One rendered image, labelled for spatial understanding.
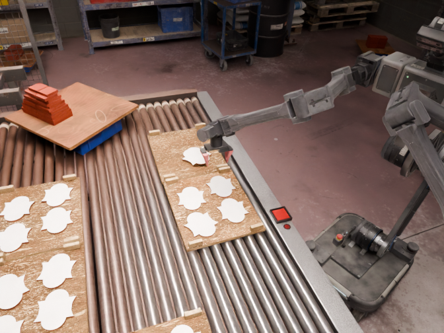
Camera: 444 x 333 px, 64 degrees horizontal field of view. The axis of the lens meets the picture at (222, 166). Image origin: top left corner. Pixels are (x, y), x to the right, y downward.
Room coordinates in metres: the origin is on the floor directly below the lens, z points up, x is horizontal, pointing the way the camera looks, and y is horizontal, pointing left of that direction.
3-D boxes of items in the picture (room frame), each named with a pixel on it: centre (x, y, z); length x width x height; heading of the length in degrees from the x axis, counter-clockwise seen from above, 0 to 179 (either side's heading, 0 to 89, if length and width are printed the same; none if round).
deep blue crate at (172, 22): (5.76, 0.86, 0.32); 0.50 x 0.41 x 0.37; 111
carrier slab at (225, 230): (1.12, 0.04, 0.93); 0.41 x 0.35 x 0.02; 22
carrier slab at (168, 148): (1.51, 0.19, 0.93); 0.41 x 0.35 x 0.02; 21
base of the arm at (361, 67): (1.45, -0.57, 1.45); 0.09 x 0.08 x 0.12; 44
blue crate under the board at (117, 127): (1.64, 0.79, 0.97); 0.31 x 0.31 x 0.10; 61
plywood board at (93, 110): (1.69, 0.84, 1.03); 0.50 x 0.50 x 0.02; 61
